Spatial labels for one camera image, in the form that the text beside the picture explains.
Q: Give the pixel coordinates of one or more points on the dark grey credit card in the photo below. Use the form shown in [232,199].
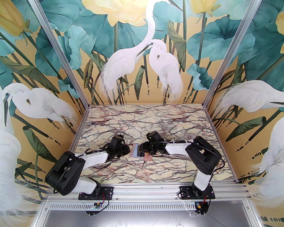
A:
[141,153]

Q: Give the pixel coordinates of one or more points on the pink leather card holder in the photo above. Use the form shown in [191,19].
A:
[135,150]

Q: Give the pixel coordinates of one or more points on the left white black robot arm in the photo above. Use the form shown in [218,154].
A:
[66,173]

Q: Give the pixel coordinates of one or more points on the slotted aluminium strip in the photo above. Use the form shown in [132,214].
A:
[144,206]

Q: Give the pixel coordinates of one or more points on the small green circuit board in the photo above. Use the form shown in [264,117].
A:
[96,206]

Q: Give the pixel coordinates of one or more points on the grey metal sheet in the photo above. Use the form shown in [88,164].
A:
[144,219]

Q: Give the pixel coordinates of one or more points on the small circuit board yellow connector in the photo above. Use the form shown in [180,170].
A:
[200,206]

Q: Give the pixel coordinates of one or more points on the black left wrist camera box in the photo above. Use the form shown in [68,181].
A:
[117,141]

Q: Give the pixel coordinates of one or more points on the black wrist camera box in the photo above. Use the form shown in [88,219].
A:
[117,141]
[154,136]

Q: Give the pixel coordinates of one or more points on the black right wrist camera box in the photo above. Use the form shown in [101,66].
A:
[154,136]

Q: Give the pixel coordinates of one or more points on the aluminium frame rail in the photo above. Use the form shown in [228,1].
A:
[144,191]

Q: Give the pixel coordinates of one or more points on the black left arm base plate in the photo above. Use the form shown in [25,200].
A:
[108,191]

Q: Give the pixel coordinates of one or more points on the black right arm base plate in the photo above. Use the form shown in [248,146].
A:
[184,191]

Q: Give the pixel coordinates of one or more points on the black bracket plate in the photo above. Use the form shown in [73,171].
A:
[205,209]
[89,210]

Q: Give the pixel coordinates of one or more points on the aluminium frame post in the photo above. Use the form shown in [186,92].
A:
[231,55]
[62,55]

